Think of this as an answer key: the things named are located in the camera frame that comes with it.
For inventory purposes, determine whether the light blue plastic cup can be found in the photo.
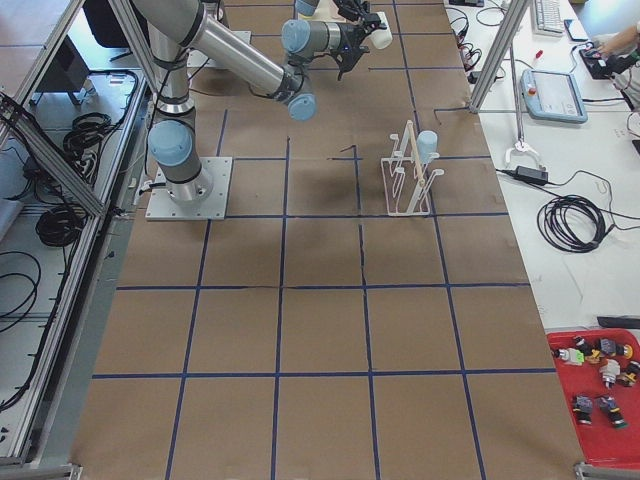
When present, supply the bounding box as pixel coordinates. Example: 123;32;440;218
416;130;439;165

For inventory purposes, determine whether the white keyboard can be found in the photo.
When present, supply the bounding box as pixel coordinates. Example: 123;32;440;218
531;0;564;37

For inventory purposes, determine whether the red parts tray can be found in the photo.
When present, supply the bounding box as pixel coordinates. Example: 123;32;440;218
547;329;639;470

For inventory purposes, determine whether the teach pendant tablet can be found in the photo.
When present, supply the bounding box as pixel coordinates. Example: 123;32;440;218
520;69;588;124

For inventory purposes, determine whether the aluminium frame post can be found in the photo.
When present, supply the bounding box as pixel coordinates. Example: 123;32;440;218
469;0;529;113

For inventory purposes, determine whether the metal rod with claw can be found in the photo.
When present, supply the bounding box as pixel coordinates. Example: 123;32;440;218
504;45;546;171

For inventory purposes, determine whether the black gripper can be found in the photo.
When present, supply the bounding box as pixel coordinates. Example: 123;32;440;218
337;0;371;23
329;22;369;73

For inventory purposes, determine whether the pale blue plastic cup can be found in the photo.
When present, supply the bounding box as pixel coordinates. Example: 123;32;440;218
369;11;393;50

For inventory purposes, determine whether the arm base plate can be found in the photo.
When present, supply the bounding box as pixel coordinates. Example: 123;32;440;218
146;157;233;221

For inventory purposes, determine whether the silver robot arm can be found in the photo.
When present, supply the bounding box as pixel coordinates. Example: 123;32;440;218
136;1;376;214

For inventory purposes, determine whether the coiled black cable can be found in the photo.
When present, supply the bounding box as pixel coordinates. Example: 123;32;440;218
537;195;608;253

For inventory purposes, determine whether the person in white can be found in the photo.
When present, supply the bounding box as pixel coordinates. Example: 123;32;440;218
592;22;639;110

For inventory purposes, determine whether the black power adapter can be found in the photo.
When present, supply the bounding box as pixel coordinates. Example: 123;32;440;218
514;165;548;185

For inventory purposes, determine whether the white wire cup rack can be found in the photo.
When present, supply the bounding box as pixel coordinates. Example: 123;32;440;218
380;120;444;217

